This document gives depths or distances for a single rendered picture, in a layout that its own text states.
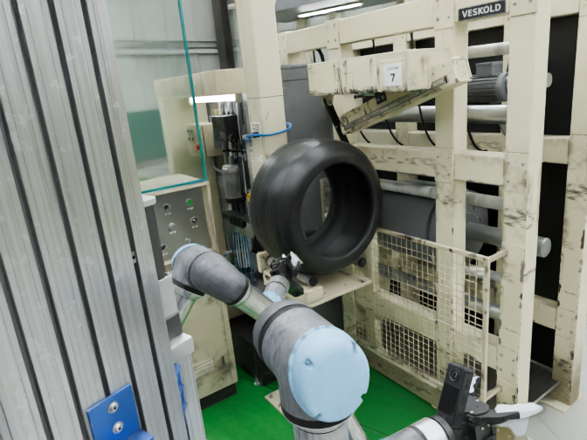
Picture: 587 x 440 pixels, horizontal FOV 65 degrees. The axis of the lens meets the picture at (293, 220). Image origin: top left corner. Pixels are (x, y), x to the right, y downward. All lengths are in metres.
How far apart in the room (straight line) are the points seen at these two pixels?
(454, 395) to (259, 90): 1.56
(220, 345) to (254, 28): 1.64
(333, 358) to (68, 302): 0.37
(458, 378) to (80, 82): 0.81
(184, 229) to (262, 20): 1.07
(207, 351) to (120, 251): 1.96
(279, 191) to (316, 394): 1.22
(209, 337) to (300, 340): 1.98
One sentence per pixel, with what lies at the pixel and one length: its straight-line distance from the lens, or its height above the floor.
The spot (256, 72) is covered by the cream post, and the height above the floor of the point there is 1.77.
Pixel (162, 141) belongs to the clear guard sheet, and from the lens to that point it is 2.33.
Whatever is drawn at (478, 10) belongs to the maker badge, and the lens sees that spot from 2.03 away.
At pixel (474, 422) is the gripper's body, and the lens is 1.01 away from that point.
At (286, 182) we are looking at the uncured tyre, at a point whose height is 1.34.
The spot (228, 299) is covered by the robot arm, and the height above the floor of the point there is 1.15.
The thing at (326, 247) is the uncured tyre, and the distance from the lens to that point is 2.25.
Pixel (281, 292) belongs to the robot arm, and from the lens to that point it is 1.58.
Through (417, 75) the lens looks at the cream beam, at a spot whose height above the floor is 1.69.
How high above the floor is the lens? 1.70
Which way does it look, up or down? 16 degrees down
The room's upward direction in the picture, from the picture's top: 6 degrees counter-clockwise
